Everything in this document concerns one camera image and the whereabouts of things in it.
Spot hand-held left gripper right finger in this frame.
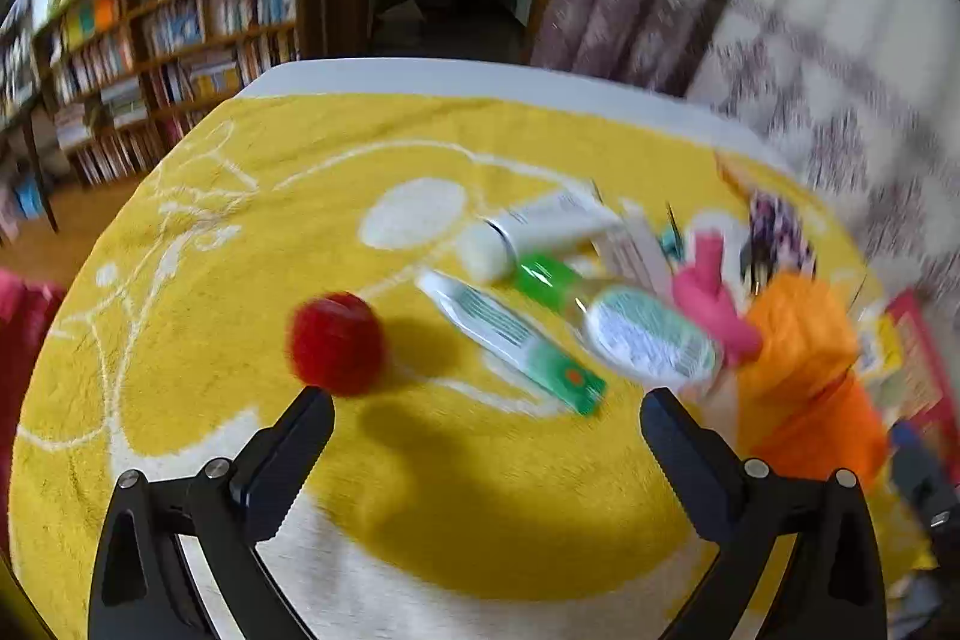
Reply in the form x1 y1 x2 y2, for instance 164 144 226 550
639 387 890 640

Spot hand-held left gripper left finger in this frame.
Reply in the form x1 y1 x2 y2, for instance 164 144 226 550
88 385 336 640

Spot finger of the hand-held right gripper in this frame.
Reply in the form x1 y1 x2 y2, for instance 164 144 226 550
889 422 960 536

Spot red pom-pom ball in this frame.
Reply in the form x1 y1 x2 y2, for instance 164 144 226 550
287 291 387 397

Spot clear bottle with green cap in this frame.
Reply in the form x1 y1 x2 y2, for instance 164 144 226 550
514 254 727 386

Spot red box container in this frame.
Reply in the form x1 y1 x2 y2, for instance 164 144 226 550
855 287 953 423

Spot pink sock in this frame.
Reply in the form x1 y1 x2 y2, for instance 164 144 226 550
671 227 762 363

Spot orange cloth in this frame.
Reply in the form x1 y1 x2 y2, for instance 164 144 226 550
739 272 890 483

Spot green and white tube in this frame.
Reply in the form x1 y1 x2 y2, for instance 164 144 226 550
416 269 608 417

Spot purple leopard print scrunchie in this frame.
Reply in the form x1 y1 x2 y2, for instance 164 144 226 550
746 194 818 281

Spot white cleanser tube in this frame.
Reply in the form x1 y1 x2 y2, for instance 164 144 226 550
457 190 627 281

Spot clear plastic packet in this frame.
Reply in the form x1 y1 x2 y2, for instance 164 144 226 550
592 201 676 300

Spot teal binder clip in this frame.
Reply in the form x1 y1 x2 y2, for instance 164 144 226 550
658 201 685 259

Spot yellow and white towel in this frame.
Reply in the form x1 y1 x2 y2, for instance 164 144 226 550
7 92 938 640

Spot pink wrapped packet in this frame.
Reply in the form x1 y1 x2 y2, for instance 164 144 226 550
716 152 766 199

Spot pink cloth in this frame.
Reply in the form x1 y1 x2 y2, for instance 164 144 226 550
0 269 68 483

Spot wooden bookshelf with books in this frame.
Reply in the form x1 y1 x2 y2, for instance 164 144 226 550
0 0 323 236

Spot white curtain with purple pattern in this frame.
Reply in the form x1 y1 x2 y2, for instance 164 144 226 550
529 0 960 326

